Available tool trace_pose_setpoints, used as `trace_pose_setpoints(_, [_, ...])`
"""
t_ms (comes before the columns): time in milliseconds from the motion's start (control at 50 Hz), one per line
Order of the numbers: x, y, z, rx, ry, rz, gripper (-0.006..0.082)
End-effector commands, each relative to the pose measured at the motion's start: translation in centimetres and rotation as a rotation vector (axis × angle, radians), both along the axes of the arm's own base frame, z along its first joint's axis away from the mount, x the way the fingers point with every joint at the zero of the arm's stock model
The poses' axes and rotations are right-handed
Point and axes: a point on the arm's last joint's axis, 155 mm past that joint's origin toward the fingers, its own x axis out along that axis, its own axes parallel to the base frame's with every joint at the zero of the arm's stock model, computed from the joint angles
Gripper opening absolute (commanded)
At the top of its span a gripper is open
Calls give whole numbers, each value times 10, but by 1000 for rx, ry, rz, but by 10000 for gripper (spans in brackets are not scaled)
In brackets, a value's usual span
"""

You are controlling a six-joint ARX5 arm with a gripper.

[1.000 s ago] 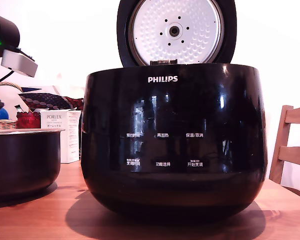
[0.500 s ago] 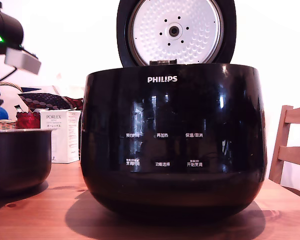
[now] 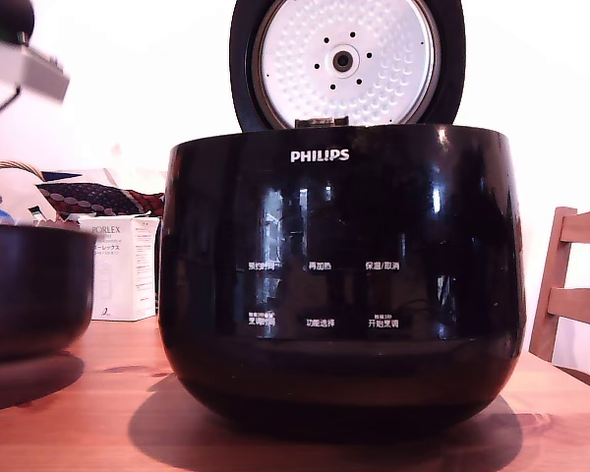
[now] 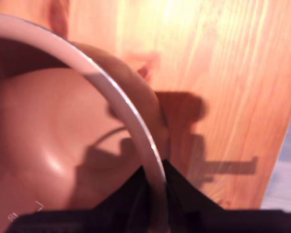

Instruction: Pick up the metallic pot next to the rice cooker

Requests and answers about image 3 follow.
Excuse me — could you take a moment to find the black Philips rice cooker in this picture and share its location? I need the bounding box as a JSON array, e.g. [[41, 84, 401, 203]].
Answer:
[[157, 123, 527, 434]]

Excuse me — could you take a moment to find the wicker basket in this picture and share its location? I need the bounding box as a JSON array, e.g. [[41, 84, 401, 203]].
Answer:
[[0, 158, 46, 184]]

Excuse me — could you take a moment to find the wooden chair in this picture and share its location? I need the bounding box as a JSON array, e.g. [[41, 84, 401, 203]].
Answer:
[[527, 206, 590, 381]]

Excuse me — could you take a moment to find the black rice cooker lid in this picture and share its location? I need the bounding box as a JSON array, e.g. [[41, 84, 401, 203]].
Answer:
[[228, 0, 467, 133]]

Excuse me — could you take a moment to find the white Porlex box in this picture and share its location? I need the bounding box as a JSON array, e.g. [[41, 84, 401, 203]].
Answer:
[[78, 213, 161, 323]]

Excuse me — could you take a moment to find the black cable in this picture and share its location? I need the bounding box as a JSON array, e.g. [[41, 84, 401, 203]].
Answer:
[[0, 84, 22, 124]]

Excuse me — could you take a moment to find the red patterned cloth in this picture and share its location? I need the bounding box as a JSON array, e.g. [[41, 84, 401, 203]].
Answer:
[[126, 188, 167, 218]]

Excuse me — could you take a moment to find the black metallic pot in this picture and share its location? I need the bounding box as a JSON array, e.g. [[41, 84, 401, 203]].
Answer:
[[0, 221, 99, 366]]

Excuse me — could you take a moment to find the red crimped jar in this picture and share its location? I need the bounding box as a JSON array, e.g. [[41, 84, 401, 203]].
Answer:
[[32, 218, 79, 232]]

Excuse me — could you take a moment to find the grey camera box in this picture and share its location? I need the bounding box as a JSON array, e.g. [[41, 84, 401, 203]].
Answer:
[[0, 30, 72, 103]]

